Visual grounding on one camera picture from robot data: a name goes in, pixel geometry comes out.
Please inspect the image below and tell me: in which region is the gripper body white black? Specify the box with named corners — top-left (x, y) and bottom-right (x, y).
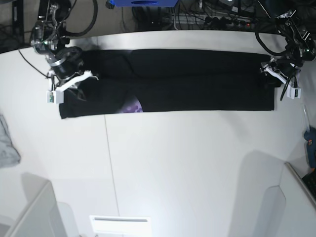
top-left (46, 48), bottom-right (98, 104)
top-left (260, 56), bottom-right (302, 99)

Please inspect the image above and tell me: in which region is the black T-shirt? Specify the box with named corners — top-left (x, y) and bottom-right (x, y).
top-left (59, 49), bottom-right (276, 119)

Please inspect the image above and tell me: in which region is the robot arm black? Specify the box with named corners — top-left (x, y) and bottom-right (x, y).
top-left (255, 0), bottom-right (316, 100)
top-left (30, 0), bottom-right (98, 104)

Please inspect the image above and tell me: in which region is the clear glue stick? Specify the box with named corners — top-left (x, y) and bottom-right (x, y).
top-left (302, 104), bottom-right (310, 132)

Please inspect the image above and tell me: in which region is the blue glue gun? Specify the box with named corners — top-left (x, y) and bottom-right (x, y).
top-left (304, 126), bottom-right (316, 169)

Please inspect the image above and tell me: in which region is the blue box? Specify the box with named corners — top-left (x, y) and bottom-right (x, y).
top-left (106, 0), bottom-right (178, 9)

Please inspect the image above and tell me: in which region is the grey cloth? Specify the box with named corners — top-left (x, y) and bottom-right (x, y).
top-left (0, 115), bottom-right (21, 168)

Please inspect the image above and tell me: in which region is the black keyboard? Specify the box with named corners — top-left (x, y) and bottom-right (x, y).
top-left (302, 170), bottom-right (316, 199)

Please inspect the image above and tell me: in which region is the white bin left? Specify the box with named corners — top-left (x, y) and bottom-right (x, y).
top-left (4, 181), bottom-right (67, 237)

